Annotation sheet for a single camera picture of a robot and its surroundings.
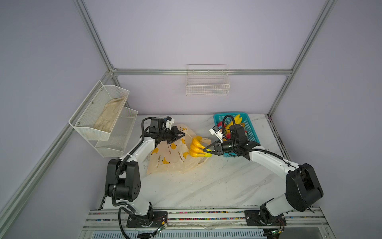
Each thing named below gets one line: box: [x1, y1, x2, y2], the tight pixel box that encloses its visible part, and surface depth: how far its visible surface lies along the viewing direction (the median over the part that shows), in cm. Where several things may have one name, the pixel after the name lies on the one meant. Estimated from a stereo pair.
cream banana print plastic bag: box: [146, 124, 212, 175], surface depth 88 cm
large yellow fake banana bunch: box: [183, 135, 213, 160], surface depth 78 cm
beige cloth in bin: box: [93, 96, 127, 133], surface depth 81 cm
